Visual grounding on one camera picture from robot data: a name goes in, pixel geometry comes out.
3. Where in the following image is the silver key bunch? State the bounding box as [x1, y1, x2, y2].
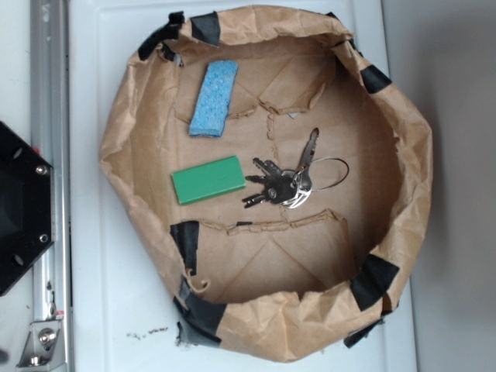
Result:
[242, 128, 350, 209]

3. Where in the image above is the green rectangular block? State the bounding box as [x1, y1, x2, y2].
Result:
[171, 156, 246, 205]

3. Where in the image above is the blue sponge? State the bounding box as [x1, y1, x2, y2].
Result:
[188, 60, 238, 137]

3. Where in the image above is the brown paper bag bin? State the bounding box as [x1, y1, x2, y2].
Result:
[100, 5, 433, 362]

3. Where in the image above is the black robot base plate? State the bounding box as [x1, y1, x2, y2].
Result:
[1, 123, 53, 296]

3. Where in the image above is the aluminium frame rail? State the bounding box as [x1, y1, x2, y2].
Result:
[30, 1, 74, 371]

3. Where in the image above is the metal corner bracket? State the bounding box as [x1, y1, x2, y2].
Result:
[15, 320, 65, 371]

